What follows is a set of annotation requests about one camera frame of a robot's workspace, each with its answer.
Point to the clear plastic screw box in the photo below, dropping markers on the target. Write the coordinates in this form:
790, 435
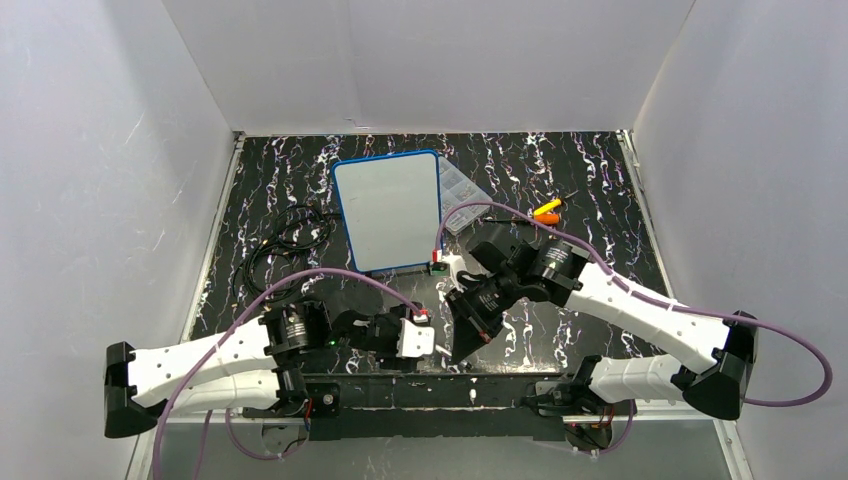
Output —
457, 189

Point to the orange handled screwdriver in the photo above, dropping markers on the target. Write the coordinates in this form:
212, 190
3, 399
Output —
548, 219

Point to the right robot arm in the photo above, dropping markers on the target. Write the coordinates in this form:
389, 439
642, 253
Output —
705, 361

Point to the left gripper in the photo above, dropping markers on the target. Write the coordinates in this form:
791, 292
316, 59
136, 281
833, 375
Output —
387, 335

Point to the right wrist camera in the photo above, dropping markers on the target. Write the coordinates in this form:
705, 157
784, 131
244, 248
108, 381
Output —
446, 264

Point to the yellow handled screwdriver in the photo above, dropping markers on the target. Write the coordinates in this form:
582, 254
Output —
551, 205

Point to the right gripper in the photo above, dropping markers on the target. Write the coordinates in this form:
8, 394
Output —
477, 321

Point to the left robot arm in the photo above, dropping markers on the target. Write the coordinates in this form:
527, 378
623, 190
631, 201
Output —
258, 365

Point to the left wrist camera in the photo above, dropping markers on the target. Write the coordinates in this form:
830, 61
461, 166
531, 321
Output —
417, 336

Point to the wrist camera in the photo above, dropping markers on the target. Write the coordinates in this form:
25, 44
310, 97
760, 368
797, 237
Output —
446, 264
417, 336

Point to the blue framed whiteboard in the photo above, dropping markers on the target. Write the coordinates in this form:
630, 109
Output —
391, 209

